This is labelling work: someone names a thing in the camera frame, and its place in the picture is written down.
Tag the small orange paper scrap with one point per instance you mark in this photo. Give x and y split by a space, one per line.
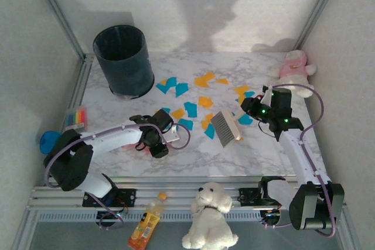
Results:
221 81
240 99

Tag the small blue paper scrap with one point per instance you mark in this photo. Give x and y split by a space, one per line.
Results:
166 109
249 95

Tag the white hand brush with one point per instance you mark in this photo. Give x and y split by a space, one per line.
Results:
224 128

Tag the large orange paper scrap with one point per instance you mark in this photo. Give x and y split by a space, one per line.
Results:
202 81

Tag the tiny orange paper scrap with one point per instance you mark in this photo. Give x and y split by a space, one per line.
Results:
163 82

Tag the large notched blue paper scrap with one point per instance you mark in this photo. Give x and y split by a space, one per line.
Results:
170 81

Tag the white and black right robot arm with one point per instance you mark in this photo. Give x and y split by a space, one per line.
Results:
301 156

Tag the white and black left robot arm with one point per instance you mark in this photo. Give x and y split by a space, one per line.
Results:
117 137

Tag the white plush toy pink shirt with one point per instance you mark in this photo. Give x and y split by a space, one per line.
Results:
293 70

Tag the dark round waste bin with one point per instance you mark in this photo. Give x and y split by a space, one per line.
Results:
129 68

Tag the pack of coloured markers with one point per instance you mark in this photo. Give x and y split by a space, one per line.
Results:
76 116

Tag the orange juice bottle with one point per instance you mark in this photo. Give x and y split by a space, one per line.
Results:
146 223

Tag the black base electronics module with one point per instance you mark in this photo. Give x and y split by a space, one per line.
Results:
105 217
271 217

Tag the white plush dog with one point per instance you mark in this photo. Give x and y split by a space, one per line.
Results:
209 220

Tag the blue round plastic object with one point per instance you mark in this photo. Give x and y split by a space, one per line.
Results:
47 143

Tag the aluminium front frame rails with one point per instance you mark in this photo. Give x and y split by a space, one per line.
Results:
175 187

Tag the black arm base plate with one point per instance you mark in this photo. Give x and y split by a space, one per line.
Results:
246 197
127 197

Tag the aluminium upright post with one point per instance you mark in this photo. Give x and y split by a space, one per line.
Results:
57 13
320 8

